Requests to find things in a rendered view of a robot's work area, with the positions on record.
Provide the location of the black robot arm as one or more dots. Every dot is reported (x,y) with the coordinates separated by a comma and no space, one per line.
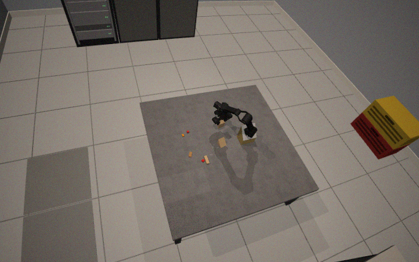
(224,108)

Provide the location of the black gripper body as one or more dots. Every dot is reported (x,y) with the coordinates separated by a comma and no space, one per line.
(221,117)

